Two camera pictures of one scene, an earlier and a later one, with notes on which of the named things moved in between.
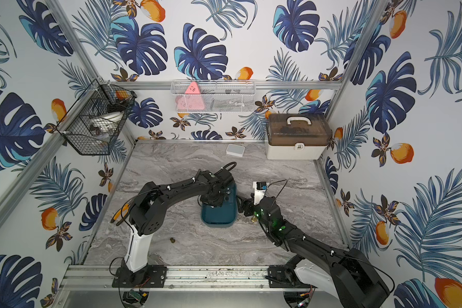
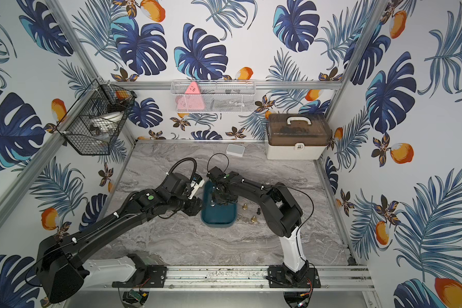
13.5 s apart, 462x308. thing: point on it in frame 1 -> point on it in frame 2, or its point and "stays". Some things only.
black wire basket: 95,119 stays
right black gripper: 249,203 -> 217,200
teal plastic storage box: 225,216 stays
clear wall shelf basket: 216,96 stays
